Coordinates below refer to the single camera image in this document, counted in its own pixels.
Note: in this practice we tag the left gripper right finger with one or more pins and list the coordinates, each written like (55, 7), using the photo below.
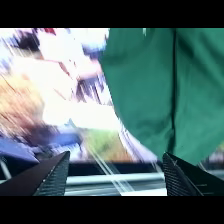
(186, 180)

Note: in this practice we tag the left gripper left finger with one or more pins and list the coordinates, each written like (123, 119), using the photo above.
(46, 176)

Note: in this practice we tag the green T-shirt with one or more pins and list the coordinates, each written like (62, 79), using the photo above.
(156, 90)

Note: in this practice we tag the silver frame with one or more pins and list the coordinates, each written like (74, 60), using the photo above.
(100, 181)

